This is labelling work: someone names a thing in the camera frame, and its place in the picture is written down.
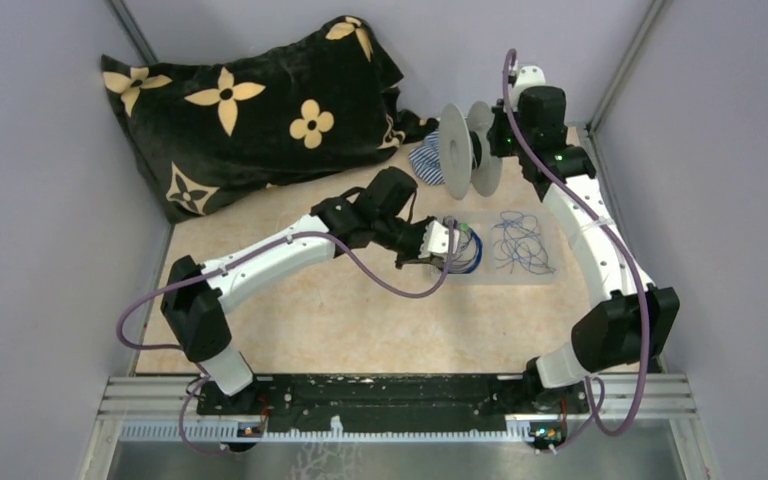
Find white perforated cable spool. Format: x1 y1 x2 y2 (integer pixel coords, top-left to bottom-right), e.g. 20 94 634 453
438 101 503 200

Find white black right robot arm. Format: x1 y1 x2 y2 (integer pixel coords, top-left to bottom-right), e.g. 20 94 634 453
487 85 680 412

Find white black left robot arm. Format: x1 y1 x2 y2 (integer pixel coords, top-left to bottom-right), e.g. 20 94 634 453
160 167 460 414

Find blue white striped cloth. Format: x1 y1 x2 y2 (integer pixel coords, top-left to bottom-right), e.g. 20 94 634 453
408 131 444 186

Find clear plastic tray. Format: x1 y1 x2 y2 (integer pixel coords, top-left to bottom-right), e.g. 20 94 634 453
438 209 564 286

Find black blanket with beige flowers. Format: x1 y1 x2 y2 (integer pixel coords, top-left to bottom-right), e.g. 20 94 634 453
100 15 438 224

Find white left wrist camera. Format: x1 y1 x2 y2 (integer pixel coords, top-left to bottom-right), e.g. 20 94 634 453
419 219 460 262

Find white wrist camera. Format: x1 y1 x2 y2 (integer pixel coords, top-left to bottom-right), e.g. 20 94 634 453
508 64 547 103
419 219 460 262

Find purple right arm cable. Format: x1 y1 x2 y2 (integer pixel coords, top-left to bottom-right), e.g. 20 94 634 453
501 48 653 453

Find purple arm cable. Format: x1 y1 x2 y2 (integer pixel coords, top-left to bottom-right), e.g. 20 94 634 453
501 48 653 453
116 218 458 457

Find blue coiled cable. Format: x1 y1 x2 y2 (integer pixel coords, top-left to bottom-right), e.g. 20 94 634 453
450 222 485 276

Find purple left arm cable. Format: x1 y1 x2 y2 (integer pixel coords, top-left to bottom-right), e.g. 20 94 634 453
116 218 458 457

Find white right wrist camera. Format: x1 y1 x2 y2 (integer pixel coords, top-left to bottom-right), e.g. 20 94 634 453
508 64 547 103

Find blue tangled thin cable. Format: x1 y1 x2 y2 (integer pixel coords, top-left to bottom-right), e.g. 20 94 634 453
491 210 558 277

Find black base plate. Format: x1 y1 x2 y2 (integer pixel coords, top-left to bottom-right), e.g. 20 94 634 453
196 374 589 433

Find white slotted cable duct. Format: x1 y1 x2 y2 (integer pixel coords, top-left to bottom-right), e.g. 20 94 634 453
118 415 561 444

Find aluminium rail frame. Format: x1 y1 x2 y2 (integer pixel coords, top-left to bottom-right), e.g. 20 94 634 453
80 373 718 479

